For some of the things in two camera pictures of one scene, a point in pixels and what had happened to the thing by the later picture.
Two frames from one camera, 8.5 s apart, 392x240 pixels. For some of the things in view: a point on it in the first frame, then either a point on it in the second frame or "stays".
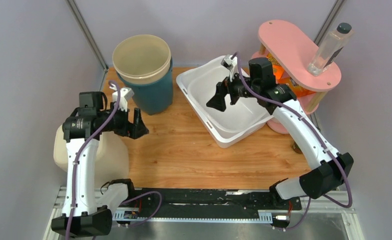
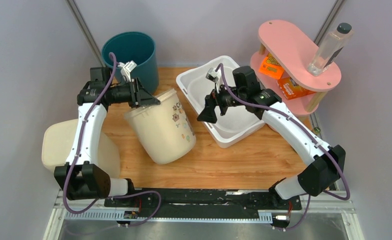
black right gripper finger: (218, 101) to (209, 114)
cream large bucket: (142, 59) to (164, 130)
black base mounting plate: (208, 200) stays
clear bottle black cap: (331, 48) stays
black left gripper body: (118, 118) to (124, 94)
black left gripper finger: (138, 129) to (143, 97)
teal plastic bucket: (153, 98) to (130, 46)
